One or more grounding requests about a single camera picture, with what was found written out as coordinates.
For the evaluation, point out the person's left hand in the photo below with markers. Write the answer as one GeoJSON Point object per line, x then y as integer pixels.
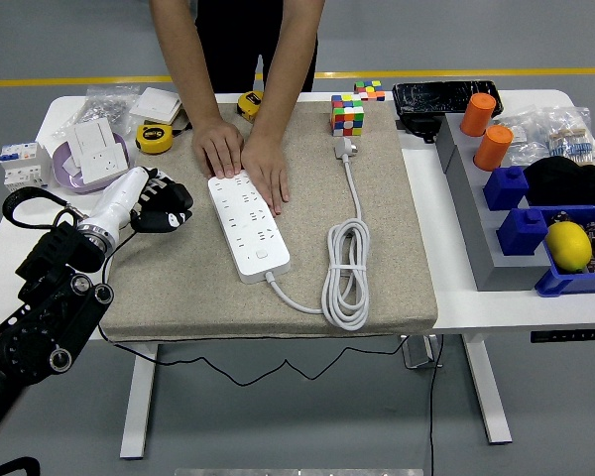
{"type": "Point", "coordinates": [268, 171]}

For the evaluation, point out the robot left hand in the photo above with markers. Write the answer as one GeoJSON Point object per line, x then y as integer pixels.
{"type": "Point", "coordinates": [116, 198]}

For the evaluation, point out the person's right hand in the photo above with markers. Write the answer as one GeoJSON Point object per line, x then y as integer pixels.
{"type": "Point", "coordinates": [220, 149]}

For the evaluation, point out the black plug adapter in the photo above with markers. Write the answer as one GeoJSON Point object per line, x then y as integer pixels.
{"type": "Point", "coordinates": [181, 196]}

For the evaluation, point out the white power strip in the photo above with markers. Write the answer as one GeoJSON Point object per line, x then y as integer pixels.
{"type": "Point", "coordinates": [250, 238]}

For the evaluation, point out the person's left forearm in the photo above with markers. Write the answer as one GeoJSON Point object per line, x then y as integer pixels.
{"type": "Point", "coordinates": [287, 69]}

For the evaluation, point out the person's right forearm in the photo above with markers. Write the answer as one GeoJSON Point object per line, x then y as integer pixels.
{"type": "Point", "coordinates": [186, 59]}

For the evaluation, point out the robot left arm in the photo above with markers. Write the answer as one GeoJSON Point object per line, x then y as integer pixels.
{"type": "Point", "coordinates": [39, 317]}

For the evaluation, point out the white socket panel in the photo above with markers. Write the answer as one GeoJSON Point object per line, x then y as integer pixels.
{"type": "Point", "coordinates": [101, 166]}

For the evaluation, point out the purple bowl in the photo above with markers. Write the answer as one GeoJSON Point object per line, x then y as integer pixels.
{"type": "Point", "coordinates": [79, 186]}

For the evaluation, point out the small white card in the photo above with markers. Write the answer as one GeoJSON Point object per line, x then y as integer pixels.
{"type": "Point", "coordinates": [73, 169]}

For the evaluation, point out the yellow tape measure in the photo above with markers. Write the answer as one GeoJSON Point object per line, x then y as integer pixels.
{"type": "Point", "coordinates": [154, 138]}
{"type": "Point", "coordinates": [249, 104]}

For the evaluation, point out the grey-brown mat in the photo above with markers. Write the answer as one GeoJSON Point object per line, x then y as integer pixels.
{"type": "Point", "coordinates": [302, 223]}

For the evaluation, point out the clear bag of screws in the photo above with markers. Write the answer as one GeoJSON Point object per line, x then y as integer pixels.
{"type": "Point", "coordinates": [104, 106]}

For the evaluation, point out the large Rubik's cube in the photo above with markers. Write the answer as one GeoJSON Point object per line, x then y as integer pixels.
{"type": "Point", "coordinates": [347, 115]}

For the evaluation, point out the white blue circuit breaker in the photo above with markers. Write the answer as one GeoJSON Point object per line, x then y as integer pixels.
{"type": "Point", "coordinates": [25, 166]}

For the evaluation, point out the person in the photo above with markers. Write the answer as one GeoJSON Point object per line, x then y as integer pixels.
{"type": "Point", "coordinates": [243, 44]}

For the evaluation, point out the small Rubik's cube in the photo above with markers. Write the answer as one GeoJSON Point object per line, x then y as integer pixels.
{"type": "Point", "coordinates": [370, 91]}

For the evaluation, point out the small black device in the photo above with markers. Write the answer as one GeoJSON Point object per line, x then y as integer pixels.
{"type": "Point", "coordinates": [419, 128]}

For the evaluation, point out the white table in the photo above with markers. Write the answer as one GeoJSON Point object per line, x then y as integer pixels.
{"type": "Point", "coordinates": [426, 198]}

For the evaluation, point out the black plastic tray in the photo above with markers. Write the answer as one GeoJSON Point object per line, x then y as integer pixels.
{"type": "Point", "coordinates": [436, 96]}

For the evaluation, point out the grey stepped block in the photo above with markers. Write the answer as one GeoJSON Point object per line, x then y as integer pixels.
{"type": "Point", "coordinates": [476, 223]}

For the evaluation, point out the orange cylinder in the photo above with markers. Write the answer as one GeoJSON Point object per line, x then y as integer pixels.
{"type": "Point", "coordinates": [493, 149]}
{"type": "Point", "coordinates": [477, 116]}

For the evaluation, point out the metal box under table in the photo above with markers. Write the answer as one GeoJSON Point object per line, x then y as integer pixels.
{"type": "Point", "coordinates": [419, 353]}

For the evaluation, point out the blue block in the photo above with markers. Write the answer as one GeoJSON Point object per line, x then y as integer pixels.
{"type": "Point", "coordinates": [521, 233]}
{"type": "Point", "coordinates": [506, 189]}

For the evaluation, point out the clear plastic bag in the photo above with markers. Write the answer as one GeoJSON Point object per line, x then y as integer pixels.
{"type": "Point", "coordinates": [525, 144]}

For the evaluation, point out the black cloth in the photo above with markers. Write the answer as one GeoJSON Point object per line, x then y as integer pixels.
{"type": "Point", "coordinates": [565, 181]}

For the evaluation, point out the clear bag of resistors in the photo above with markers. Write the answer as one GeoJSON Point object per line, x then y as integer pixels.
{"type": "Point", "coordinates": [572, 139]}

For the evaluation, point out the yellow lemon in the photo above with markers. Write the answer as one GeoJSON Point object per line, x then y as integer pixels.
{"type": "Point", "coordinates": [568, 246]}

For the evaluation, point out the blue plastic bin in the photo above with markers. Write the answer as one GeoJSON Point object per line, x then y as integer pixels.
{"type": "Point", "coordinates": [565, 286]}

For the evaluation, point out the black table control panel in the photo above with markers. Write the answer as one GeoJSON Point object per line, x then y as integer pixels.
{"type": "Point", "coordinates": [567, 335]}

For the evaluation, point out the white switch panel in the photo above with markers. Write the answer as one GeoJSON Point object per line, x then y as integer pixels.
{"type": "Point", "coordinates": [94, 136]}

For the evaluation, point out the white wall switch plate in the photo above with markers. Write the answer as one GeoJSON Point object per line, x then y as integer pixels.
{"type": "Point", "coordinates": [154, 104]}

